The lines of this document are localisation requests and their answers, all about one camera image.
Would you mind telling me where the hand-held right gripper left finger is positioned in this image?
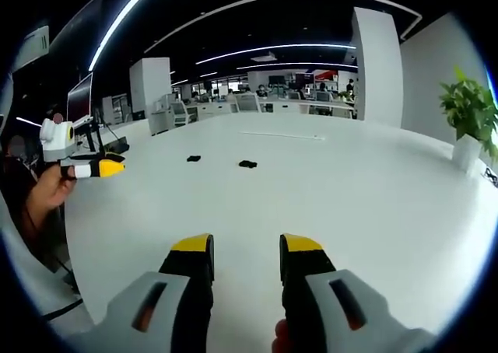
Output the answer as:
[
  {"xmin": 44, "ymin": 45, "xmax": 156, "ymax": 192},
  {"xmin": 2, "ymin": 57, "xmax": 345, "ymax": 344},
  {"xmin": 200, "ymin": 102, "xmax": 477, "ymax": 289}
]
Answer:
[{"xmin": 92, "ymin": 232, "xmax": 216, "ymax": 353}]

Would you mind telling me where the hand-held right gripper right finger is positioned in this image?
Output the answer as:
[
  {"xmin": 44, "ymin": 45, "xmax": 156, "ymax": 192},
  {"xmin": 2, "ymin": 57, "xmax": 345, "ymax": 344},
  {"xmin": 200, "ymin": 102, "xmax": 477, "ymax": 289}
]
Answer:
[{"xmin": 279, "ymin": 232, "xmax": 437, "ymax": 353}]

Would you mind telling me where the person's left hand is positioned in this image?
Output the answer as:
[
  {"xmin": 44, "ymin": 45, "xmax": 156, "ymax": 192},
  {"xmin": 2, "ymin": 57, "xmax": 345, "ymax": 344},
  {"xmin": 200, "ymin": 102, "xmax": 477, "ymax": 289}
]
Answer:
[{"xmin": 33, "ymin": 165, "xmax": 78, "ymax": 215}]

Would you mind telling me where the person's right hand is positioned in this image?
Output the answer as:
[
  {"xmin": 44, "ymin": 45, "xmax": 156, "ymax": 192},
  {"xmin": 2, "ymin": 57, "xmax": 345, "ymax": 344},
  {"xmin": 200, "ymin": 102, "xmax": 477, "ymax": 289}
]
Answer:
[{"xmin": 271, "ymin": 318, "xmax": 292, "ymax": 353}]

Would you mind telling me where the black flat desk device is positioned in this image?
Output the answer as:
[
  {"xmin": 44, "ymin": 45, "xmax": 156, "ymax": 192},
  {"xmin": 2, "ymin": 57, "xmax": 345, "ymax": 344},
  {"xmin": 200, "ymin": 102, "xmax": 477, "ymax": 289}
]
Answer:
[{"xmin": 99, "ymin": 136, "xmax": 131, "ymax": 156}]

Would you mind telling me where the black monitor stand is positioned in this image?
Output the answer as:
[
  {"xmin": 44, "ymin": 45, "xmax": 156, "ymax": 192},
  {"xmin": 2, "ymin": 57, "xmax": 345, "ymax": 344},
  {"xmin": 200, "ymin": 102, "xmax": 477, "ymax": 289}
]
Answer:
[{"xmin": 76, "ymin": 118, "xmax": 103, "ymax": 154}]

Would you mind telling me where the computer monitor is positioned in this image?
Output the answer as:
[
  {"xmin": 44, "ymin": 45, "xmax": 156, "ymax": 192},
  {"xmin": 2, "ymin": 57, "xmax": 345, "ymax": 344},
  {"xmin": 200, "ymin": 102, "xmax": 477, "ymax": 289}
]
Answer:
[{"xmin": 66, "ymin": 72, "xmax": 96, "ymax": 128}]

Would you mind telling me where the white office chair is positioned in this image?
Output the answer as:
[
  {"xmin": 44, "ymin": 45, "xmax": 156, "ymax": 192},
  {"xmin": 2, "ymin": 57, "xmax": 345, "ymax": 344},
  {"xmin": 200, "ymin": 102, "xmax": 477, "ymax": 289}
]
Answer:
[{"xmin": 170, "ymin": 100, "xmax": 191, "ymax": 128}]

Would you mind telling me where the long ceiling light strip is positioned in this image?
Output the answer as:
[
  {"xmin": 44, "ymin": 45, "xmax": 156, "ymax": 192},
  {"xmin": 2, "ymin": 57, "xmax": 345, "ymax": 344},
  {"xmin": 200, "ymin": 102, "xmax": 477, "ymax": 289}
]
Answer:
[{"xmin": 88, "ymin": 0, "xmax": 163, "ymax": 72}]

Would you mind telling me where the grey mesh office chair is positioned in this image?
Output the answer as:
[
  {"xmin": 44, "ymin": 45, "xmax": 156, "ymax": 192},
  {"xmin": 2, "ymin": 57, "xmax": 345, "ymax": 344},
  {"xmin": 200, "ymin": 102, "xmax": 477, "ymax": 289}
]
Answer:
[{"xmin": 234, "ymin": 93, "xmax": 261, "ymax": 114}]

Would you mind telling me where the white plant pot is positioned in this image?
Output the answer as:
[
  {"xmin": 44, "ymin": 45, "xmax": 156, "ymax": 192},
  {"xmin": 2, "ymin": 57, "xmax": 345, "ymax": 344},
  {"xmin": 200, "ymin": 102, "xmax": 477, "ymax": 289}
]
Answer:
[{"xmin": 451, "ymin": 133, "xmax": 484, "ymax": 172}]

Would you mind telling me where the green leafy plant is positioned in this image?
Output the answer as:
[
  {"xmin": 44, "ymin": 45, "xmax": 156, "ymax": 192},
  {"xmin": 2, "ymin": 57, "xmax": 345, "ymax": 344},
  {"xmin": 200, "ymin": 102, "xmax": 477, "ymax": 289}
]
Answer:
[{"xmin": 438, "ymin": 66, "xmax": 498, "ymax": 164}]

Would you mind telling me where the black cable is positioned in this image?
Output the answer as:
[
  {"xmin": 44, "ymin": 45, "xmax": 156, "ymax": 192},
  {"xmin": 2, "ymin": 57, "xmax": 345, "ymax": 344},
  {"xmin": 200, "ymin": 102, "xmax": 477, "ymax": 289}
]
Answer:
[
  {"xmin": 482, "ymin": 166, "xmax": 498, "ymax": 189},
  {"xmin": 37, "ymin": 257, "xmax": 83, "ymax": 320}
]

